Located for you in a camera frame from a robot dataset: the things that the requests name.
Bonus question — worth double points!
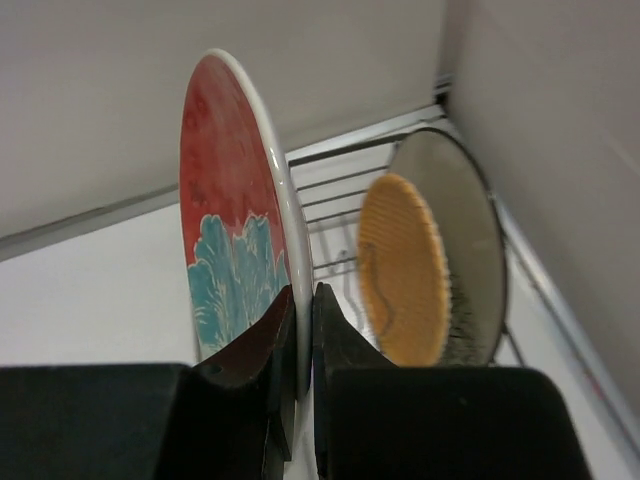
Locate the grey plate with tree branches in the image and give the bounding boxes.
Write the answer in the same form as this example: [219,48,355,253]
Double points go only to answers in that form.
[389,128,508,366]

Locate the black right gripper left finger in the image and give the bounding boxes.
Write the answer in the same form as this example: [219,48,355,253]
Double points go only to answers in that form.
[195,285,295,479]

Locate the orange woven plate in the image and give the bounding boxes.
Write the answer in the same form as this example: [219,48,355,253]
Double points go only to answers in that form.
[357,173,451,367]

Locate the black wire dish rack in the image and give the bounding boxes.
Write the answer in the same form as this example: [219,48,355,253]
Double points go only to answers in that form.
[286,104,639,467]

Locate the red plate with teal flower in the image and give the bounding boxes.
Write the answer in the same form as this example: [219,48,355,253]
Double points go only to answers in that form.
[179,49,313,397]

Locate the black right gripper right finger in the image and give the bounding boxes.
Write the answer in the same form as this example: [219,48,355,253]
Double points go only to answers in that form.
[312,283,399,479]

